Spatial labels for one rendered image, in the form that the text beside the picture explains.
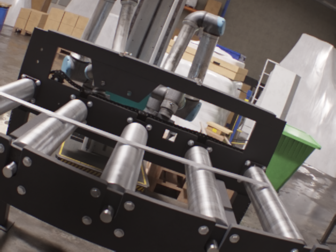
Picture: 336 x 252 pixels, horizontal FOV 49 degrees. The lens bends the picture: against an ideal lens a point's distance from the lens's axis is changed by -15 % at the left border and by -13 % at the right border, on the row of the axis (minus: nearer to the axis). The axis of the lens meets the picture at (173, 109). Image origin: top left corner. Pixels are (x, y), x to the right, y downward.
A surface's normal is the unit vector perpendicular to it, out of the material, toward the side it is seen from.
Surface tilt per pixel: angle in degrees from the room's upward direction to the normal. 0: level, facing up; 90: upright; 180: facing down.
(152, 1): 90
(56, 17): 90
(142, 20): 90
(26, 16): 90
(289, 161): 100
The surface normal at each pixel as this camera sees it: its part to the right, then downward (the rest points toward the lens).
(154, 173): 0.00, 0.18
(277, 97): -0.46, -0.02
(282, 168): -0.20, 0.29
